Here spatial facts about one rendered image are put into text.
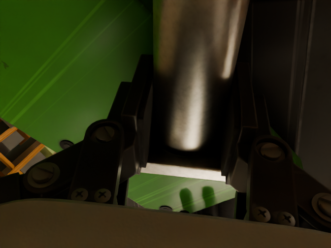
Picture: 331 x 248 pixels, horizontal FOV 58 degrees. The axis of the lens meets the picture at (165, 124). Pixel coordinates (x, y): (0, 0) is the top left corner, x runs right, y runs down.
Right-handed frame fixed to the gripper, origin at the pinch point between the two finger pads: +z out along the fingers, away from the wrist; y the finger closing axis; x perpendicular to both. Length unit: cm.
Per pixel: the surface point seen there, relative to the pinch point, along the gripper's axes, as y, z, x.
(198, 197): 1.3, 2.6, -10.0
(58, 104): -7.0, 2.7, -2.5
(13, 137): -317, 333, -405
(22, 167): -286, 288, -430
